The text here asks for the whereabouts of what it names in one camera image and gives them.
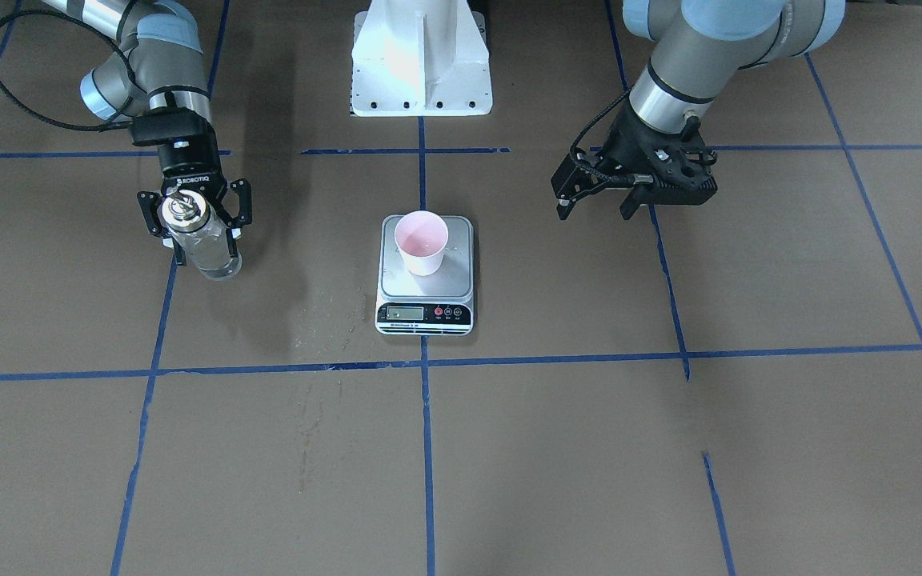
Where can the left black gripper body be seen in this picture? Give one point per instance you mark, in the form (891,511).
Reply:
(623,142)

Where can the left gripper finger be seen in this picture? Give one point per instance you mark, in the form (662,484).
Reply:
(571,184)
(637,197)

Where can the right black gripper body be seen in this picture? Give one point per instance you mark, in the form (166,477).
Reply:
(190,168)

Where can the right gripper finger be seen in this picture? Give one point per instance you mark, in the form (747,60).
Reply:
(150,203)
(235,222)

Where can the clear glass sauce bottle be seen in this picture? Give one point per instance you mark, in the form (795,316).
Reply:
(203,236)

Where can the pink paper cup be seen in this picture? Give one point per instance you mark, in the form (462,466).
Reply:
(421,238)

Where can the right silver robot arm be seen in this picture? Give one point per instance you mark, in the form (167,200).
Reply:
(154,85)

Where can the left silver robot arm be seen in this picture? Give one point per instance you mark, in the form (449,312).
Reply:
(701,45)

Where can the silver digital kitchen scale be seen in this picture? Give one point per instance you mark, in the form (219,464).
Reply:
(441,303)

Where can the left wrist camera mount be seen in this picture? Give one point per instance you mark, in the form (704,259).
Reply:
(683,169)

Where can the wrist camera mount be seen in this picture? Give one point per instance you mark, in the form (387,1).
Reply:
(683,169)
(165,125)

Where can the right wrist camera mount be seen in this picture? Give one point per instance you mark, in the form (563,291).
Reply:
(165,125)

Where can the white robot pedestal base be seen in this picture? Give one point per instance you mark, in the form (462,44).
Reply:
(421,58)

